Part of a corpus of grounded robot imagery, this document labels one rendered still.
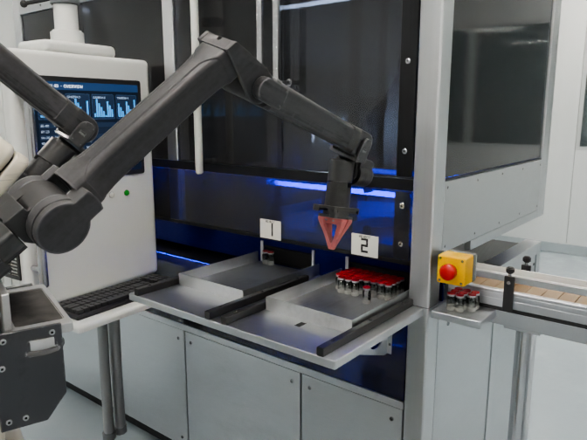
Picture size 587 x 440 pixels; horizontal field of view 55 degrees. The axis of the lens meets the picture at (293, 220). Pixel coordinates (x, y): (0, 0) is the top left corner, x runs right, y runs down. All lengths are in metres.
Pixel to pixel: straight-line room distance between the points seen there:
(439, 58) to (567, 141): 4.68
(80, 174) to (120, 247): 1.16
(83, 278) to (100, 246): 0.12
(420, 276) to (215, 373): 0.93
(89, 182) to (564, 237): 5.60
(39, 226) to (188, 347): 1.43
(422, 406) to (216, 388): 0.82
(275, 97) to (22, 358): 0.58
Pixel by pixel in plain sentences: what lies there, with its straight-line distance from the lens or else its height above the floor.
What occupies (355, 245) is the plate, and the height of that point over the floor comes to 1.01.
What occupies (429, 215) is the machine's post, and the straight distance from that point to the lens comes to 1.44.
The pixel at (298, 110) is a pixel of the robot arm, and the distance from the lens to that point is 1.06.
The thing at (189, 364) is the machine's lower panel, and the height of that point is 0.45.
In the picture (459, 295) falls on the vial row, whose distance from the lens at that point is 1.48.
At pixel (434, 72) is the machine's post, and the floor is 1.47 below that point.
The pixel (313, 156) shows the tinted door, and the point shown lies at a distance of 1.62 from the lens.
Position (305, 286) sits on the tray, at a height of 0.90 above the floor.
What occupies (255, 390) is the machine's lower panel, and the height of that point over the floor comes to 0.46.
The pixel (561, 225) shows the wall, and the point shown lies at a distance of 6.13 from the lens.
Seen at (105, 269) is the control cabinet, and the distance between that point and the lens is 1.96.
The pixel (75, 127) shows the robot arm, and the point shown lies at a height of 1.35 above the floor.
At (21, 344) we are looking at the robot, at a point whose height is 1.02.
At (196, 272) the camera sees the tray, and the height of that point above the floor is 0.90.
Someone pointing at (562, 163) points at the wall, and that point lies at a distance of 6.06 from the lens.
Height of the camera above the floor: 1.38
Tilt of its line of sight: 11 degrees down
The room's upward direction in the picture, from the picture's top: straight up
